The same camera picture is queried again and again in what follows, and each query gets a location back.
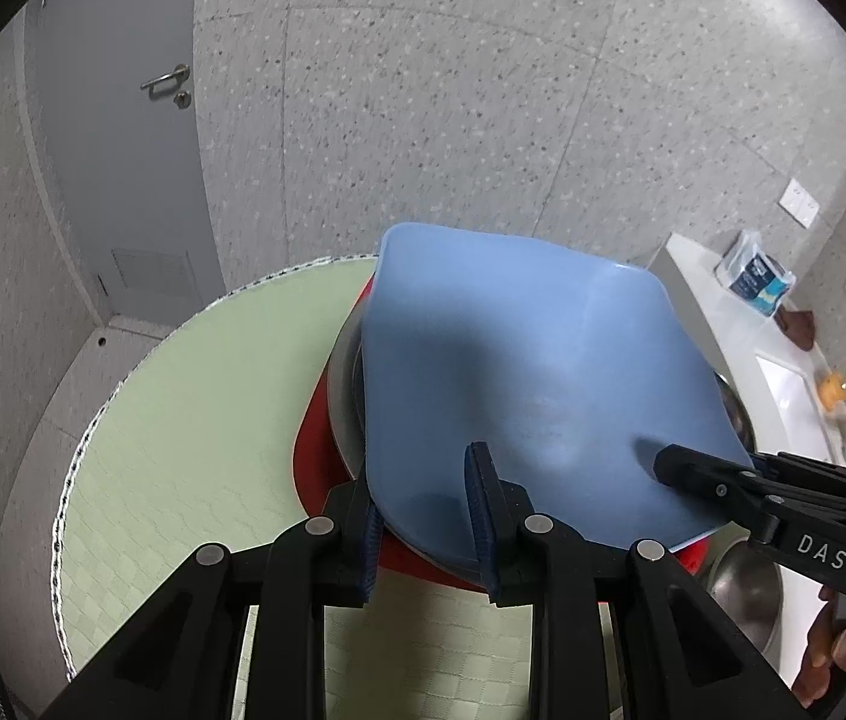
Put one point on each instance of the door vent grille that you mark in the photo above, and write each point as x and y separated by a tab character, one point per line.
153	277

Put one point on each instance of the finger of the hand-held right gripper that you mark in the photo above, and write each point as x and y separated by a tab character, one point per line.
813	469
700	481

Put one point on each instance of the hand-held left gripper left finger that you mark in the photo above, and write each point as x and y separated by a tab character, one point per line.
367	549

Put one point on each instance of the blue square plate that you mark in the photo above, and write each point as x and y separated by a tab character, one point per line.
528	360

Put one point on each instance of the small stainless steel bowl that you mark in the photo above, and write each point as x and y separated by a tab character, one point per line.
745	594

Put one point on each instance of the large stainless steel plate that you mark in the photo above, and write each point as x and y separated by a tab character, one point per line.
344	405

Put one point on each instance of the white sink basin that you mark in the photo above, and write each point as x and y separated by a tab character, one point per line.
794	397

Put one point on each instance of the white washbasin counter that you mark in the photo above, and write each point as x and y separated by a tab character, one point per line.
708	300

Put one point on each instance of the red plate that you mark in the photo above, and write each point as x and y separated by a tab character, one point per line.
314	465

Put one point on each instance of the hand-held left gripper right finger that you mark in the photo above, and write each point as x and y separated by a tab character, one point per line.
478	510

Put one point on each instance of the door lock cylinder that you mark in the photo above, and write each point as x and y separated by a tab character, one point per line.
182	98

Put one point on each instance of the brown cloth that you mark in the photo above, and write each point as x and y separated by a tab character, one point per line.
798	326

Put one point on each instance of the green round table mat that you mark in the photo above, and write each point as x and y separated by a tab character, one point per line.
190	427

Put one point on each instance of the orange drink bottle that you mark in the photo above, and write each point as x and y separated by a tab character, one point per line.
835	388

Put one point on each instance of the blue tissue pack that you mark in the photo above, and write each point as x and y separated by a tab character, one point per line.
757	274

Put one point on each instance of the white wall switch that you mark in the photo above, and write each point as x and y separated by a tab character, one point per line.
799	201

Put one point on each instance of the grey door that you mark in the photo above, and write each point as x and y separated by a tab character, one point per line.
115	180

